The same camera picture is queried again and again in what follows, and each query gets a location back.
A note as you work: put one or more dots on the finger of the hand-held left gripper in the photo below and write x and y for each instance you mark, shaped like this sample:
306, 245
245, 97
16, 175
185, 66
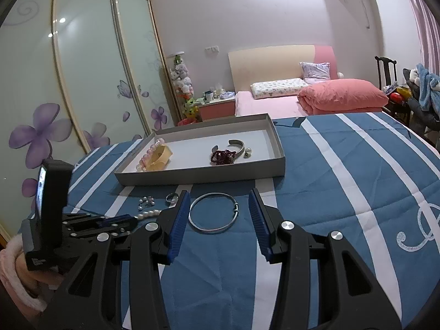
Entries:
86, 234
99, 220

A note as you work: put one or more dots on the folded pink quilt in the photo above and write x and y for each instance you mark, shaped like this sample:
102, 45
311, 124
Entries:
343, 96

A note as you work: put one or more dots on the single pearl pendant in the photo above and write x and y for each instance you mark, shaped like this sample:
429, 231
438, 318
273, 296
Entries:
248, 151

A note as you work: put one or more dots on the wall switch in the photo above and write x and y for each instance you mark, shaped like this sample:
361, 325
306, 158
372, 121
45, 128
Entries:
212, 49

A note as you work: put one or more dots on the small pearl cluster earrings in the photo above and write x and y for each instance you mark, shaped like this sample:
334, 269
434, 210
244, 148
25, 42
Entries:
146, 200

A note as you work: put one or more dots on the dark wooden chair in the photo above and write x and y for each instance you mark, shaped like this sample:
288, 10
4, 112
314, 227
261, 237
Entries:
385, 70

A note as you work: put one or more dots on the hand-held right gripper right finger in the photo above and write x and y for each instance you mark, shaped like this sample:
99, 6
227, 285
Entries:
257, 228

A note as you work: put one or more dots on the flower print sliding wardrobe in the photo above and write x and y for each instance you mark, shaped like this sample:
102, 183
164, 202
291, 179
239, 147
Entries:
89, 75

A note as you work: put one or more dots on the tissue box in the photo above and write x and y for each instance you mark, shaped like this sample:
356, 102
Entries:
220, 91

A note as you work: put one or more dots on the thin silver bangle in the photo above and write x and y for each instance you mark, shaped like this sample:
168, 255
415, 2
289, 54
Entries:
237, 208

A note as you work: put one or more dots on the pink nightstand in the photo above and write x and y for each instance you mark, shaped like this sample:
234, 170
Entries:
216, 110

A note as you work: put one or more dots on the bed with cream pink headboard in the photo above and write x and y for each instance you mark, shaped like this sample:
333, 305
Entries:
268, 62

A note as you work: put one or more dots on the blue fleece garment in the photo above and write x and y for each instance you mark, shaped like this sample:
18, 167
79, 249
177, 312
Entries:
428, 89

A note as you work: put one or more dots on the stack of plush toys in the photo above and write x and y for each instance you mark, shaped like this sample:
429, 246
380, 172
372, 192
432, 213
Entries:
182, 82

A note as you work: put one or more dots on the pink curtain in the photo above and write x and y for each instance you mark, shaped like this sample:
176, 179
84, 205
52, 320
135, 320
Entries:
424, 24

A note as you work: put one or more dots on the white pipe cover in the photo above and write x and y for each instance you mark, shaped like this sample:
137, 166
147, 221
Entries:
367, 7

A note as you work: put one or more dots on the white printed pillow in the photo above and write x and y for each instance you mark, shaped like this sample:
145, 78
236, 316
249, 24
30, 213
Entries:
278, 87

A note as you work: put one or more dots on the person's left forearm pink sleeve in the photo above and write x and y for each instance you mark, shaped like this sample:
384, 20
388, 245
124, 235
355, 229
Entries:
13, 275

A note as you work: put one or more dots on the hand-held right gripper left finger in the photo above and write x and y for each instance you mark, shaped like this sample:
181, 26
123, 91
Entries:
178, 228

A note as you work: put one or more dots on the purple floral pillow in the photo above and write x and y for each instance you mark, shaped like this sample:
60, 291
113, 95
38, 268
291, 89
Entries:
314, 71

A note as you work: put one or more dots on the red yellow toy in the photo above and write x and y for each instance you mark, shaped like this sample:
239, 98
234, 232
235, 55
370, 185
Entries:
400, 93

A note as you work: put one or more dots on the person's left hand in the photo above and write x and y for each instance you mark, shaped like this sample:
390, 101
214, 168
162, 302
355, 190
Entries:
43, 280

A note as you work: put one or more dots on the blue white striped tablecloth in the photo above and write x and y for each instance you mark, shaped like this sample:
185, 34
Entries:
326, 185

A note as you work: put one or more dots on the grey cardboard tray box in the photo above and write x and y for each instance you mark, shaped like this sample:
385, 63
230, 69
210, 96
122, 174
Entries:
192, 141

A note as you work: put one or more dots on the cream wrist watch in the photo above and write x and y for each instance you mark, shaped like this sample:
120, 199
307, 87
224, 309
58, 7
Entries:
160, 160

